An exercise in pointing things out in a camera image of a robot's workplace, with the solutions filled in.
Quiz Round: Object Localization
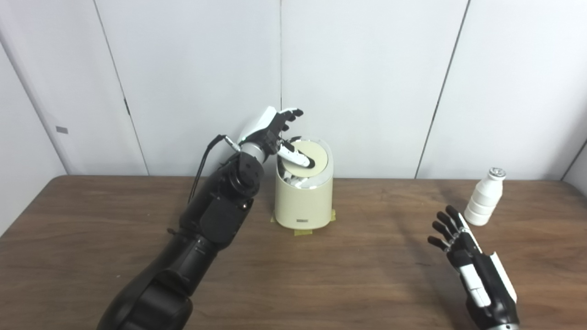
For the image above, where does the cream-colored round bin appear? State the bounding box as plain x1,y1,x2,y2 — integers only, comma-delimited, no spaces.
274,137,334,230

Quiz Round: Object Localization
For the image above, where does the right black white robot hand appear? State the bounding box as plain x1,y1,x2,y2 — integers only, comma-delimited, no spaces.
427,205,520,330

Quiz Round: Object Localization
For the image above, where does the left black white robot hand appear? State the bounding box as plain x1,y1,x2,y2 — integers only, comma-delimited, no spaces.
238,106,317,169

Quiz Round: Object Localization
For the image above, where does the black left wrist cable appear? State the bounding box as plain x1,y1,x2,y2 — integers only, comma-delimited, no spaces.
188,134,241,204

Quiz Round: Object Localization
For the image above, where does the small white plastic bottle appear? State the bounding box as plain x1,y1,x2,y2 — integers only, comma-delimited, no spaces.
464,168,506,226

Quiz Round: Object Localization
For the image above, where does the round cream bin lid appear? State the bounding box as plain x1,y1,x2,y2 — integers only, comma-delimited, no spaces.
282,141,329,177

